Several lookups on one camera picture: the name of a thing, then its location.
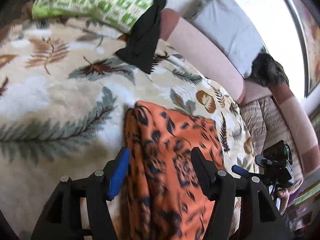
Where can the grey pillow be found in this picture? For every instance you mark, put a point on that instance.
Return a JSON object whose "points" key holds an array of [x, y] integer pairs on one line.
{"points": [[228, 27]]}

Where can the orange black floral blouse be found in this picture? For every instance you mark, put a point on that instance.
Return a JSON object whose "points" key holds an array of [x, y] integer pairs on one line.
{"points": [[165, 199]]}

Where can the striped floral sofa cushion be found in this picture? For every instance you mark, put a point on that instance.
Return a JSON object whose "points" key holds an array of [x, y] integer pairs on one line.
{"points": [[267, 126]]}

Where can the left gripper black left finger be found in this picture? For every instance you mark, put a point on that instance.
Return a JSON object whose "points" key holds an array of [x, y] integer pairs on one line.
{"points": [[78, 208]]}

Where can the framed picture upper right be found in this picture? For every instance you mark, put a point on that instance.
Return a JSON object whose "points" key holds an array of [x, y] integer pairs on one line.
{"points": [[308, 33]]}

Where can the black garment on pillow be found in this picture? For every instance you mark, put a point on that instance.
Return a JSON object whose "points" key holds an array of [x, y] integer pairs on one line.
{"points": [[142, 42]]}

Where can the beige leaf print blanket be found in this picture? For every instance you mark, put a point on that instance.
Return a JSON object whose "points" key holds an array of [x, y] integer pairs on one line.
{"points": [[64, 94]]}

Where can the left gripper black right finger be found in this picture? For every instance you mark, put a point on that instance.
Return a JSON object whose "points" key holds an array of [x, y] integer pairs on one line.
{"points": [[243, 207]]}

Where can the person's right hand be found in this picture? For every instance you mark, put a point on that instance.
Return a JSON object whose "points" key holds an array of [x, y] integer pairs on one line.
{"points": [[284, 199]]}

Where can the pink quilted sofa armrest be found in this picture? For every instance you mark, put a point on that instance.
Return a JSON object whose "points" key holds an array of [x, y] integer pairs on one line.
{"points": [[201, 53]]}

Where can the dark fur trimmed coat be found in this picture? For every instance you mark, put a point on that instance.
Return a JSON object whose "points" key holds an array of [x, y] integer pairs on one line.
{"points": [[266, 71]]}

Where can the green white patterned pillow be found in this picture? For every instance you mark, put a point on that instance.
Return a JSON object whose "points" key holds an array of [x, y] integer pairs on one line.
{"points": [[120, 14]]}

